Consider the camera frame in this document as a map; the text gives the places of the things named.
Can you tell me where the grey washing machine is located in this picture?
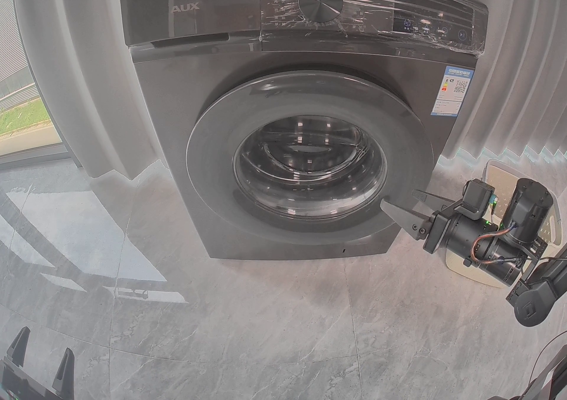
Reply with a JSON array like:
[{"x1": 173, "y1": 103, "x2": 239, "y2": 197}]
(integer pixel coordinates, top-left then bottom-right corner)
[{"x1": 120, "y1": 0, "x2": 490, "y2": 261}]

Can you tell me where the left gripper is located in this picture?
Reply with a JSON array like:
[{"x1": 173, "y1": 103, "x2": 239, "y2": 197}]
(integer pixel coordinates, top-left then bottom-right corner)
[{"x1": 0, "y1": 326, "x2": 75, "y2": 400}]

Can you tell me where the window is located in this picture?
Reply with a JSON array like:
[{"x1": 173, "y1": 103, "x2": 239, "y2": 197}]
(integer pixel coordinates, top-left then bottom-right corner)
[{"x1": 0, "y1": 0, "x2": 85, "y2": 170}]

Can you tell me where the black cable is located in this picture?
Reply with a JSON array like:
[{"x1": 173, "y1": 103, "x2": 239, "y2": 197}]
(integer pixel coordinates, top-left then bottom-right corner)
[{"x1": 533, "y1": 332, "x2": 567, "y2": 391}]

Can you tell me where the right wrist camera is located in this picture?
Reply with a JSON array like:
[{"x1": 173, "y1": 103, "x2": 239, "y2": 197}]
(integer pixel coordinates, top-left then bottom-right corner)
[{"x1": 452, "y1": 178, "x2": 496, "y2": 222}]

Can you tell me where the white curtain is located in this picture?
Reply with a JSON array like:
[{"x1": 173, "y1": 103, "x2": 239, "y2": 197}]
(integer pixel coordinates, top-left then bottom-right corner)
[{"x1": 12, "y1": 0, "x2": 567, "y2": 180}]

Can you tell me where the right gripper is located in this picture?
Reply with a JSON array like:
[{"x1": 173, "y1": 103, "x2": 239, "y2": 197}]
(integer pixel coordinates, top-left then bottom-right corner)
[{"x1": 380, "y1": 188, "x2": 528, "y2": 288}]

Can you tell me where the cream laundry basket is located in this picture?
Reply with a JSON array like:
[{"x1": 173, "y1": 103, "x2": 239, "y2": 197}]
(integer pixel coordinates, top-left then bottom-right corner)
[{"x1": 443, "y1": 158, "x2": 564, "y2": 288}]

